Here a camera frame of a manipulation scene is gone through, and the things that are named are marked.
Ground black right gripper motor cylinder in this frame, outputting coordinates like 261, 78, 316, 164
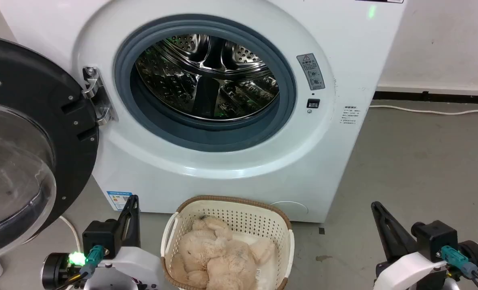
459, 240, 478, 278

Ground cream plastic laundry basket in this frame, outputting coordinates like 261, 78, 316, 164
160, 195, 295, 290

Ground white power cord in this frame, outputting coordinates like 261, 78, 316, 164
59, 215, 82, 254

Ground teal-plug left gripper cable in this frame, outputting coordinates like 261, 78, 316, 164
64, 244, 105, 288

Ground grey warning sticker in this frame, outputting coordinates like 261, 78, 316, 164
296, 53, 326, 91

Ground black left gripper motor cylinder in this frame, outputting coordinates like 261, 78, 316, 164
41, 253, 71, 289

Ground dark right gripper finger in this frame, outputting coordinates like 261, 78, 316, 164
370, 201, 400, 262
376, 203, 417, 258

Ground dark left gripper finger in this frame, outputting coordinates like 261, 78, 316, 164
117, 197, 133, 247
130, 195, 141, 247

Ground stainless steel washer drum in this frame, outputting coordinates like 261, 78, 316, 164
135, 34, 280, 120

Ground white front-load washing machine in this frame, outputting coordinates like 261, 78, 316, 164
0, 0, 408, 224

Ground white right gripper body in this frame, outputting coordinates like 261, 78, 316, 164
376, 252, 449, 290

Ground black round washer door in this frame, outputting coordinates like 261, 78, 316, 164
0, 34, 99, 262

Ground grey rubber door gasket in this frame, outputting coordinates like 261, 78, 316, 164
114, 14, 297, 153

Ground round white filter cover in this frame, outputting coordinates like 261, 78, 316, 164
270, 201, 309, 216

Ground chrome door hinge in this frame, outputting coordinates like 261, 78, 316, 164
82, 66, 115, 126

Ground teal-plug right gripper cable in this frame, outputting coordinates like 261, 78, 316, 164
439, 245, 478, 290

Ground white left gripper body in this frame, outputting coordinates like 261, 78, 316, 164
84, 246, 163, 290

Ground blue energy label sticker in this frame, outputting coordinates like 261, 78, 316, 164
106, 191, 133, 211

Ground beige plush toy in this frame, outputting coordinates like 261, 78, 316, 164
170, 217, 276, 290

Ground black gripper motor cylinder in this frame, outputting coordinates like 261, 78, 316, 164
459, 240, 478, 278
41, 253, 71, 289

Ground white floor cable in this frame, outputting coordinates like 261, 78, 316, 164
369, 104, 478, 116

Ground teal-plug gripper cable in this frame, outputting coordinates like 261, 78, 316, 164
64, 244, 105, 288
439, 245, 478, 290

